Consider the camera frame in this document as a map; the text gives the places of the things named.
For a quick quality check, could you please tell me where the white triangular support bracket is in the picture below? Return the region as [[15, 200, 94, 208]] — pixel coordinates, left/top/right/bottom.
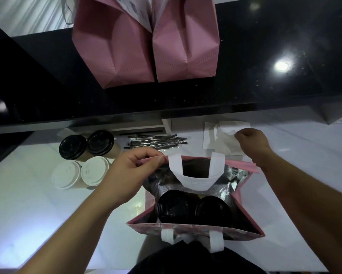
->
[[311, 101, 342, 125]]

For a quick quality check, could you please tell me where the pile of straws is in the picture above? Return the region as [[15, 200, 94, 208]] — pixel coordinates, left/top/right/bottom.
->
[[124, 134, 188, 150]]

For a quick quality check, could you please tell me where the person's black shirt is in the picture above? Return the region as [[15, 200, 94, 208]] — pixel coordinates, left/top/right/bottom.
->
[[128, 241, 267, 274]]

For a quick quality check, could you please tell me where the person's right hand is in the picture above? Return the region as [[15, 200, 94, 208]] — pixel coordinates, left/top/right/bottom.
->
[[234, 128, 274, 169]]

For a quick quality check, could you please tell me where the white roller shutter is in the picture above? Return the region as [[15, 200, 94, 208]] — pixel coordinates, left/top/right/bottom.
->
[[0, 0, 72, 37]]

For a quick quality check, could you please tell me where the black glossy counter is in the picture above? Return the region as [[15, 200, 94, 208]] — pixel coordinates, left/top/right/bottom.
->
[[0, 0, 342, 134]]

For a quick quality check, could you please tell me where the black low shelf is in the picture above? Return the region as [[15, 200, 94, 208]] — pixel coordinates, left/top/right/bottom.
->
[[0, 131, 34, 172]]

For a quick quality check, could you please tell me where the person's right forearm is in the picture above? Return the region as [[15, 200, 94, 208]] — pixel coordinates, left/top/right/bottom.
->
[[259, 152, 342, 274]]

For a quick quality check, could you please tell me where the pink paper bag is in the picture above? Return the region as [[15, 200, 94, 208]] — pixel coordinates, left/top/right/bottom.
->
[[151, 0, 220, 83], [61, 0, 155, 89], [126, 152, 266, 253]]

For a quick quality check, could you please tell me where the stack of white napkins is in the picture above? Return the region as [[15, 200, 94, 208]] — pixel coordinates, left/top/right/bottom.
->
[[202, 120, 251, 157]]

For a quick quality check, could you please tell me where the tall black glossy cabinet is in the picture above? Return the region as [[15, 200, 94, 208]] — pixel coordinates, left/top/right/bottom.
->
[[0, 17, 69, 127]]

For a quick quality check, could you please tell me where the white paper napkin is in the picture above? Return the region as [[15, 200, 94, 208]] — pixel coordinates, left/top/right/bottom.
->
[[216, 120, 251, 139]]

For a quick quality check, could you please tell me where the person's left forearm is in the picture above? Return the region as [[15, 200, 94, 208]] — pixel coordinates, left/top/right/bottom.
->
[[16, 194, 114, 274]]

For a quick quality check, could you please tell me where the person's left hand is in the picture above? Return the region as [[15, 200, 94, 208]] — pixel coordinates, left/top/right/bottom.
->
[[98, 147, 166, 210]]

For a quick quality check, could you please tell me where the cluster of lidded paper cups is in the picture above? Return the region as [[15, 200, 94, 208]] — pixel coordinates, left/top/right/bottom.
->
[[51, 129, 121, 190]]

